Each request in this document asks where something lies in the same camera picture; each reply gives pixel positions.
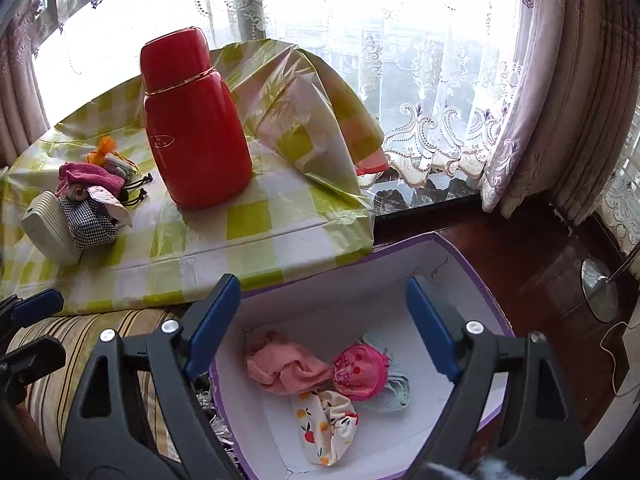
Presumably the red thermos flask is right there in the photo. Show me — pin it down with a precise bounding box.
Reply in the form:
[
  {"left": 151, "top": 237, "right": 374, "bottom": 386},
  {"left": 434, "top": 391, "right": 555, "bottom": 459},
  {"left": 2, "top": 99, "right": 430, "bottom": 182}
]
[{"left": 139, "top": 26, "right": 254, "bottom": 210}]

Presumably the beige floral pouch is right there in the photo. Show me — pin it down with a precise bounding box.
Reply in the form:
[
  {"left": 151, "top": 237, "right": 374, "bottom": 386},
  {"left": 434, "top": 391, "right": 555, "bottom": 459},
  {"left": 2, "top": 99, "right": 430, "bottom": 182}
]
[{"left": 75, "top": 185, "right": 132, "bottom": 228}]

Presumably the fruit print cloth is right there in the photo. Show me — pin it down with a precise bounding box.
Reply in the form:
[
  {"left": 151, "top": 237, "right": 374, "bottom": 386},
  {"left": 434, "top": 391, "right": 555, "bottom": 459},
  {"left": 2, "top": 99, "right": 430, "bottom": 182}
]
[{"left": 290, "top": 389, "right": 360, "bottom": 467}]

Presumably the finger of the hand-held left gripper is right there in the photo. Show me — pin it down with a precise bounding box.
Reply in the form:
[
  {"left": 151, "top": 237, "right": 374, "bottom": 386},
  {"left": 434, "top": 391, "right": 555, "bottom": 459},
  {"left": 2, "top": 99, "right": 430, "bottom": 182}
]
[
  {"left": 0, "top": 287, "right": 65, "bottom": 332},
  {"left": 0, "top": 335, "right": 67, "bottom": 402}
]

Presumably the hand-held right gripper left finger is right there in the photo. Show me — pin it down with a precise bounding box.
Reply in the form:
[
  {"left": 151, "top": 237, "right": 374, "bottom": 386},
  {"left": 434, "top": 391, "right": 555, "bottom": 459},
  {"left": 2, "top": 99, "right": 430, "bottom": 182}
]
[{"left": 59, "top": 274, "right": 243, "bottom": 480}]

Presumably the white lace sheer curtain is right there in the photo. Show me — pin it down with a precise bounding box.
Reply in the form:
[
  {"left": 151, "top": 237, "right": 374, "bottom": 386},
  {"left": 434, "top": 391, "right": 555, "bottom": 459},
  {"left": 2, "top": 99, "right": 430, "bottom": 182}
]
[{"left": 30, "top": 0, "right": 521, "bottom": 191}]

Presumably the pink cherry print pouch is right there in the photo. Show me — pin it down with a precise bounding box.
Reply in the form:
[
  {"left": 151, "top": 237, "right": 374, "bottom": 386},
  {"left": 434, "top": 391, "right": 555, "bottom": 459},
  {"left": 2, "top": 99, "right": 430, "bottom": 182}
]
[{"left": 331, "top": 344, "right": 392, "bottom": 402}]

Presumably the green checkered tablecloth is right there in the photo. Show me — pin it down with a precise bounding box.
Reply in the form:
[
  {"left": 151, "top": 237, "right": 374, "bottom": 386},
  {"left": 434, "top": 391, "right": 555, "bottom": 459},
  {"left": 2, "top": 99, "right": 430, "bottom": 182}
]
[{"left": 0, "top": 41, "right": 386, "bottom": 318}]

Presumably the pale blue folded cloth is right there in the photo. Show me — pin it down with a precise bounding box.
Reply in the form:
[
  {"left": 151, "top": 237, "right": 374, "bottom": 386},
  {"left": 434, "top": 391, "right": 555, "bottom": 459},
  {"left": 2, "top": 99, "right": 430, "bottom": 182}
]
[{"left": 106, "top": 152, "right": 137, "bottom": 183}]

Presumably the dark marble windowsill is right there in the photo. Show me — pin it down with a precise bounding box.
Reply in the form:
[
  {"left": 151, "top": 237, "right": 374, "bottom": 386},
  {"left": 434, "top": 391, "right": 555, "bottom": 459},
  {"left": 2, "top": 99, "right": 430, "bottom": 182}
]
[{"left": 357, "top": 167, "right": 483, "bottom": 221}]

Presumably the light blue knit cloth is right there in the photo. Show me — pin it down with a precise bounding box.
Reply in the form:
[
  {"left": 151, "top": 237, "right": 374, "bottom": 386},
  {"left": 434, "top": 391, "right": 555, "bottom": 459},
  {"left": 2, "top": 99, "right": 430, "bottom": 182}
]
[{"left": 364, "top": 332, "right": 412, "bottom": 413}]

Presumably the white cable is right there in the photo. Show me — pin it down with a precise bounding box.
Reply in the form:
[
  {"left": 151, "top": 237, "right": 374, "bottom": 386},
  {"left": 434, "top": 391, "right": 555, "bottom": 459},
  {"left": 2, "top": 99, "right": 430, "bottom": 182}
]
[{"left": 600, "top": 320, "right": 640, "bottom": 398}]

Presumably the pink fluffy towel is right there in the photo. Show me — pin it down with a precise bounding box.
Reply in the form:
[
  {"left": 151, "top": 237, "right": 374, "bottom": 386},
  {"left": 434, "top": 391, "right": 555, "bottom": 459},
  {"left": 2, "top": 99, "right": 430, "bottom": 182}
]
[{"left": 55, "top": 161, "right": 126, "bottom": 201}]

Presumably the black white gingham pouch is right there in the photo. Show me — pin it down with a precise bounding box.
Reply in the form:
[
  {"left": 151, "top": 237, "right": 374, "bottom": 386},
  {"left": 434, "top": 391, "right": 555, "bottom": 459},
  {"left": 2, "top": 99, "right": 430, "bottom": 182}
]
[{"left": 59, "top": 195, "right": 118, "bottom": 251}]

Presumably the light pink cloth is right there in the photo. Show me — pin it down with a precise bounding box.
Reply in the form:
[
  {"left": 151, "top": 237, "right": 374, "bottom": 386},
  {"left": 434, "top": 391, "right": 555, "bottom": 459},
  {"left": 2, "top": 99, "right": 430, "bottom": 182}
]
[{"left": 245, "top": 330, "right": 333, "bottom": 396}]

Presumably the mauve embroidered curtain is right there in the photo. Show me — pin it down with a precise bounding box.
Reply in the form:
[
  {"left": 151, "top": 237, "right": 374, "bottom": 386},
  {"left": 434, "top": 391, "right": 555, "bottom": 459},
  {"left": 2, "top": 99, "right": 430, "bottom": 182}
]
[
  {"left": 0, "top": 0, "right": 56, "bottom": 168},
  {"left": 480, "top": 0, "right": 640, "bottom": 226}
]

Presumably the pink under cloth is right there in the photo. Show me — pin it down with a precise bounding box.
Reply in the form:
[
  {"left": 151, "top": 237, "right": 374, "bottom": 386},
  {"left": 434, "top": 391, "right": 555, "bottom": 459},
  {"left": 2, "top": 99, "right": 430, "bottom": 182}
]
[{"left": 356, "top": 152, "right": 390, "bottom": 176}]

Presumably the silver floor lamp base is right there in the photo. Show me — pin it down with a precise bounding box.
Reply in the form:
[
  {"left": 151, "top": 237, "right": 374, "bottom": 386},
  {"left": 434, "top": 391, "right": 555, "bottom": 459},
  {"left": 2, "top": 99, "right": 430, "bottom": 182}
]
[{"left": 580, "top": 237, "right": 640, "bottom": 323}]

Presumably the orange tied pouch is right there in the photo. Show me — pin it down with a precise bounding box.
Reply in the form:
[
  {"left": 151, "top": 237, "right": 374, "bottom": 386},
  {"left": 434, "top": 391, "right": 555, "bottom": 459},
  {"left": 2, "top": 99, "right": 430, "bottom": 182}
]
[{"left": 86, "top": 136, "right": 118, "bottom": 165}]

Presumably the side window lace curtain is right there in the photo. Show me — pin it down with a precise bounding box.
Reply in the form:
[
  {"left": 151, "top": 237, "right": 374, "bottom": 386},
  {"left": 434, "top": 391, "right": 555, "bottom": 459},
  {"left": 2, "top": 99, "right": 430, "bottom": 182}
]
[{"left": 600, "top": 110, "right": 640, "bottom": 261}]

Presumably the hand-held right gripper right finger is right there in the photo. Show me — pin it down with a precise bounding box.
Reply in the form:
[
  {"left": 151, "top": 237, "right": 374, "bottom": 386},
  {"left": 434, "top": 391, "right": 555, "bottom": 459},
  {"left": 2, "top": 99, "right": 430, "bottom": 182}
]
[{"left": 405, "top": 276, "right": 587, "bottom": 480}]

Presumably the white ribbed container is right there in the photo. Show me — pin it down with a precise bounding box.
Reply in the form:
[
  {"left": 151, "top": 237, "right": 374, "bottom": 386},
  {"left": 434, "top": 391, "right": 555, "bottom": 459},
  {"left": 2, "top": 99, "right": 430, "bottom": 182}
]
[{"left": 21, "top": 191, "right": 86, "bottom": 267}]

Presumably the black drawstring pouch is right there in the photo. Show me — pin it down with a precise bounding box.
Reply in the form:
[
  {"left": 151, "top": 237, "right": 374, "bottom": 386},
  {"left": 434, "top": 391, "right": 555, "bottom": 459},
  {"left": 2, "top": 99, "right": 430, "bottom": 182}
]
[{"left": 119, "top": 172, "right": 153, "bottom": 207}]

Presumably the purple edged white box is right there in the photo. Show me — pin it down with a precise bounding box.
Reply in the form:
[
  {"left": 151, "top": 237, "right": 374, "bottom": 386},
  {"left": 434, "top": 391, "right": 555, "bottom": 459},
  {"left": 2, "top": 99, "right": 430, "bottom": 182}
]
[{"left": 209, "top": 231, "right": 516, "bottom": 480}]

